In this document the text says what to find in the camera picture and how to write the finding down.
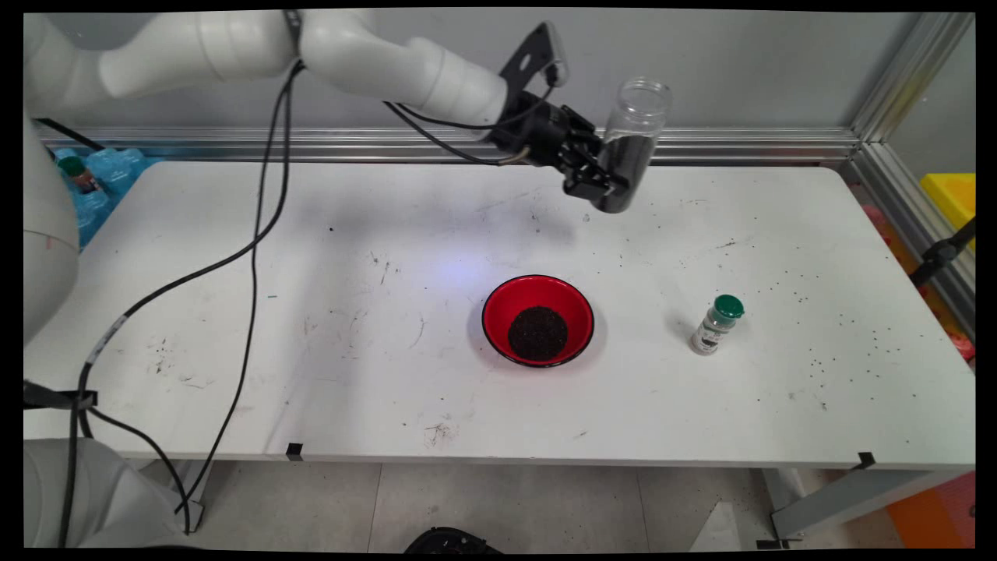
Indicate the tall clear plastic jar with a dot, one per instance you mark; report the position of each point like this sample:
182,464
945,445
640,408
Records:
642,117

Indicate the yellow plastic box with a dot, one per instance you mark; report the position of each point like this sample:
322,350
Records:
952,202

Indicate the short aluminium frame rail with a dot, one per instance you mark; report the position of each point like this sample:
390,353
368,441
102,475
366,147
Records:
911,210

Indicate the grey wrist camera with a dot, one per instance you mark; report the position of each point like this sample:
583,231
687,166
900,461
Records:
558,51

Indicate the long aluminium frame rail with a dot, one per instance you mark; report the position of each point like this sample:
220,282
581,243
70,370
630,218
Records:
740,144

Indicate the aluminium frame post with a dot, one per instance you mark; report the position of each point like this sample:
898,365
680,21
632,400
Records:
907,78

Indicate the orange box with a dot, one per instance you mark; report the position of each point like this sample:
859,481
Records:
935,514

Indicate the red bowl black rim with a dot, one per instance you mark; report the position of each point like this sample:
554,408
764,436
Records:
537,292

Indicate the black object on floor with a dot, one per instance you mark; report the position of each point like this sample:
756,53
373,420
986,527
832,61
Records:
448,541

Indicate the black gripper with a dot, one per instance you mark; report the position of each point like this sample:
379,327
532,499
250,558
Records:
537,132

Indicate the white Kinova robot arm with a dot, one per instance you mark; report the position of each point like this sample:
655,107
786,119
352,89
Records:
389,62

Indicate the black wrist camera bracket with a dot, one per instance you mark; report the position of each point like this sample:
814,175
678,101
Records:
523,58

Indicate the small green-capped spice bottle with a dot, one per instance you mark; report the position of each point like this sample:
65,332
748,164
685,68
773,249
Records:
716,323

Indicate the red object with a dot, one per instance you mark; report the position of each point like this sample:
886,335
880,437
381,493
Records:
962,347

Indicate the blue water bottle pack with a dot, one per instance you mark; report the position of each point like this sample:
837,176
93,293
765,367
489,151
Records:
121,175

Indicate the green-capped bottle red label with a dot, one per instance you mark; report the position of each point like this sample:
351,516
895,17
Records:
78,175

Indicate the grey table leg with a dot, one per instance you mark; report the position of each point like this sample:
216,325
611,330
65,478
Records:
849,499
199,483

